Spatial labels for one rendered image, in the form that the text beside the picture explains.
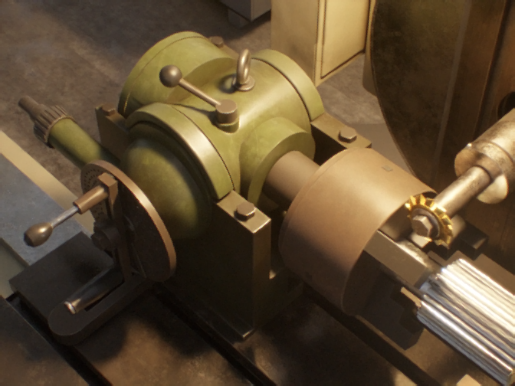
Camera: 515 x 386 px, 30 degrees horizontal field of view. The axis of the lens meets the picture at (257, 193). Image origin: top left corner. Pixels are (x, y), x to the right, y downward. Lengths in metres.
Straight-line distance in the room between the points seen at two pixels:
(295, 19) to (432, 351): 0.54
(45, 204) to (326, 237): 0.89
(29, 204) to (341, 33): 0.75
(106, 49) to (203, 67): 2.10
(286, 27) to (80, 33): 2.02
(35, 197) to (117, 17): 1.69
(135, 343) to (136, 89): 0.36
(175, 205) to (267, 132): 0.15
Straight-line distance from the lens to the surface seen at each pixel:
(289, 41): 1.53
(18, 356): 1.39
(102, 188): 1.19
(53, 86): 3.28
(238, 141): 1.24
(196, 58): 1.31
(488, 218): 1.39
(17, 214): 1.90
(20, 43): 3.48
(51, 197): 1.96
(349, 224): 1.12
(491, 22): 1.20
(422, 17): 1.28
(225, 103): 1.23
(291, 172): 1.23
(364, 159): 1.18
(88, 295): 1.30
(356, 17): 1.52
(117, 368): 1.35
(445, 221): 1.09
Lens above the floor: 2.14
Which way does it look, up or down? 48 degrees down
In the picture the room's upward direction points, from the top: straight up
